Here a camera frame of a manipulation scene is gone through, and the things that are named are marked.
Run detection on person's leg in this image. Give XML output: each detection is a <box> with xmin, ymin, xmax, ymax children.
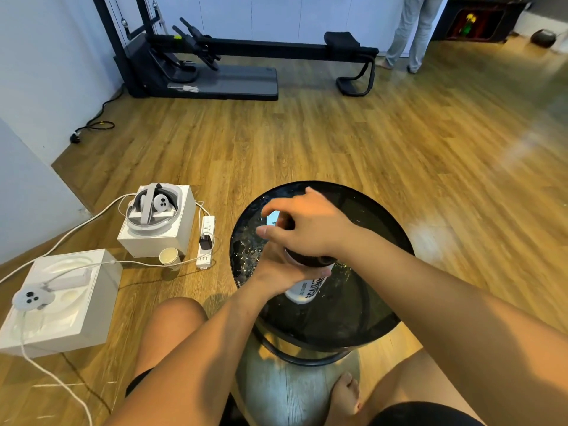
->
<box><xmin>126</xmin><ymin>296</ymin><xmax>209</xmax><ymax>395</ymax></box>
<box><xmin>324</xmin><ymin>348</ymin><xmax>485</xmax><ymax>426</ymax></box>

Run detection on person's left leg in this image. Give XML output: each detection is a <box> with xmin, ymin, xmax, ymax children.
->
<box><xmin>126</xmin><ymin>296</ymin><xmax>209</xmax><ymax>395</ymax></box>

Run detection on white shaker bottle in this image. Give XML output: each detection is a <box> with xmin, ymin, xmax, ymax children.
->
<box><xmin>283</xmin><ymin>263</ymin><xmax>334</xmax><ymax>305</ymax></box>

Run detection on thick white cable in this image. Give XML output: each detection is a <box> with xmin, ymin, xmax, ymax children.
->
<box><xmin>0</xmin><ymin>192</ymin><xmax>136</xmax><ymax>285</ymax></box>

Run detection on person's right hand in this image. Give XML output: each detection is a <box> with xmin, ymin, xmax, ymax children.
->
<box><xmin>256</xmin><ymin>186</ymin><xmax>360</xmax><ymax>259</ymax></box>

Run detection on black shorts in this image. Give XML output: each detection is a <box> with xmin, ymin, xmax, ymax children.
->
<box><xmin>125</xmin><ymin>367</ymin><xmax>485</xmax><ymax>426</ymax></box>

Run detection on white box with headset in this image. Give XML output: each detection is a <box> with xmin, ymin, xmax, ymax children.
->
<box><xmin>125</xmin><ymin>182</ymin><xmax>180</xmax><ymax>234</ymax></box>

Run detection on person's right forearm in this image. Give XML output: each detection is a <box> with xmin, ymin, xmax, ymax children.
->
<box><xmin>344</xmin><ymin>225</ymin><xmax>568</xmax><ymax>426</ymax></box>

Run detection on white moulded tray box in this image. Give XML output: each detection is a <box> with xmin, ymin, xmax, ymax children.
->
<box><xmin>0</xmin><ymin>248</ymin><xmax>123</xmax><ymax>359</ymax></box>

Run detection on person's left forearm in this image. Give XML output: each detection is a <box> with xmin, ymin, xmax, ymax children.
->
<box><xmin>106</xmin><ymin>283</ymin><xmax>267</xmax><ymax>426</ymax></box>

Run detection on thin white charging cable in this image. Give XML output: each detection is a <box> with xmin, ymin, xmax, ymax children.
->
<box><xmin>44</xmin><ymin>259</ymin><xmax>201</xmax><ymax>285</ymax></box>
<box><xmin>18</xmin><ymin>312</ymin><xmax>93</xmax><ymax>426</ymax></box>

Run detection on person's left hand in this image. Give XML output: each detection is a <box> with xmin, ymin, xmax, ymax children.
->
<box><xmin>248</xmin><ymin>237</ymin><xmax>334</xmax><ymax>300</ymax></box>

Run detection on black power cord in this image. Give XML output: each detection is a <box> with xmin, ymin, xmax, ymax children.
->
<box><xmin>69</xmin><ymin>86</ymin><xmax>125</xmax><ymax>145</ymax></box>

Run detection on white power strip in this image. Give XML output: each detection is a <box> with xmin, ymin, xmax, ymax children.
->
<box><xmin>195</xmin><ymin>215</ymin><xmax>217</xmax><ymax>270</ymax></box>

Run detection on round black glass side table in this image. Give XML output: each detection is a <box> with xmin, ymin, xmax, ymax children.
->
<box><xmin>229</xmin><ymin>180</ymin><xmax>416</xmax><ymax>367</ymax></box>

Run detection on dark wooden cabinet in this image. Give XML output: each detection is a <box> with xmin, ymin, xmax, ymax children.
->
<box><xmin>433</xmin><ymin>0</ymin><xmax>531</xmax><ymax>44</ymax></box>

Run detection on small paper cup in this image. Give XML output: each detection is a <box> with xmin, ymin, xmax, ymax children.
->
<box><xmin>158</xmin><ymin>247</ymin><xmax>182</xmax><ymax>271</ymax></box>

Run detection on dark round floor object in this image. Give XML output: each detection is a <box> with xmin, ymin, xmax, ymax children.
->
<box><xmin>530</xmin><ymin>28</ymin><xmax>558</xmax><ymax>49</ymax></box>

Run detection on person's right leg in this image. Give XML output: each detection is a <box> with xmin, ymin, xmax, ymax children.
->
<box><xmin>324</xmin><ymin>348</ymin><xmax>485</xmax><ymax>426</ymax></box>

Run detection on black gold shaker lid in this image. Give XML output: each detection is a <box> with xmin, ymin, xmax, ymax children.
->
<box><xmin>275</xmin><ymin>212</ymin><xmax>338</xmax><ymax>269</ymax></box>

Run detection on black rowing machine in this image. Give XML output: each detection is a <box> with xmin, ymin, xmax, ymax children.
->
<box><xmin>91</xmin><ymin>0</ymin><xmax>380</xmax><ymax>102</ymax></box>

